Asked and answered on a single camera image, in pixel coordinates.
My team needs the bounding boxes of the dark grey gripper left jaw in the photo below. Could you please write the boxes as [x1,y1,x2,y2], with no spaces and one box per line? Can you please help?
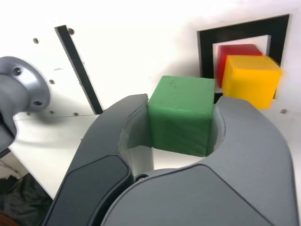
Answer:
[43,93,155,226]

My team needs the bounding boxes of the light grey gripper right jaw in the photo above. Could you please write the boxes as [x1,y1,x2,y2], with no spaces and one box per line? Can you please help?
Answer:
[100,96,296,226]

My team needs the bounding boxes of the green cube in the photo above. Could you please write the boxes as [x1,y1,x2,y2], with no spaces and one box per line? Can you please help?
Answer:
[147,75,216,158]

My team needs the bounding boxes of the yellow cube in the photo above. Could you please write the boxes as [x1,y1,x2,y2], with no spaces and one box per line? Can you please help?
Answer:
[222,55,283,110]

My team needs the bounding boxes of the red cube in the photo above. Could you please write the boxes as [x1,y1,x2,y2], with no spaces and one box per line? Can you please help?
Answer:
[215,44,263,88]

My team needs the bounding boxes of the black tape square outline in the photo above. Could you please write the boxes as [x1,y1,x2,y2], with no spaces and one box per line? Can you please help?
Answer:
[196,14,290,104]

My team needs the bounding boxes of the dark fabric bundle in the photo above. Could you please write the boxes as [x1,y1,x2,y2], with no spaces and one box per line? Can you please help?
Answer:
[0,150,55,226]

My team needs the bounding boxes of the black tape strip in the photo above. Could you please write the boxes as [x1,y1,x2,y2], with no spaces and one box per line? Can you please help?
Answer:
[54,25,104,114]

